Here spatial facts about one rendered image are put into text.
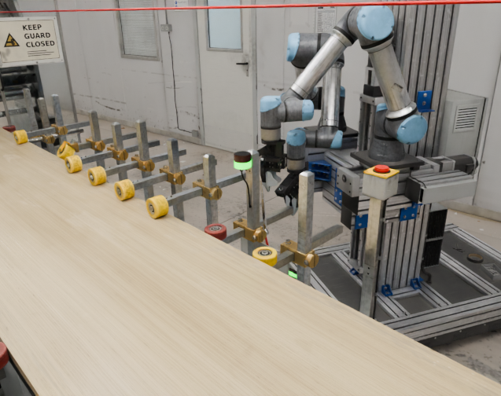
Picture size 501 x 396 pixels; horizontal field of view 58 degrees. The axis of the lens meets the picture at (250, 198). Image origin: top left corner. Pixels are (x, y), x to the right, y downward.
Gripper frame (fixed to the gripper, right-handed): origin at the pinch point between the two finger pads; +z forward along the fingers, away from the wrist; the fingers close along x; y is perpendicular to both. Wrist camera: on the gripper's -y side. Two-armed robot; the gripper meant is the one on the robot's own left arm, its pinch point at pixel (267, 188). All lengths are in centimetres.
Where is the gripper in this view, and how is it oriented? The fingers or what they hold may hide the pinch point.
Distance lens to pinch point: 174.9
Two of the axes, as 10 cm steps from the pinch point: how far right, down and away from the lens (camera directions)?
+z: 0.3, 9.2, 3.9
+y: 9.0, 1.5, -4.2
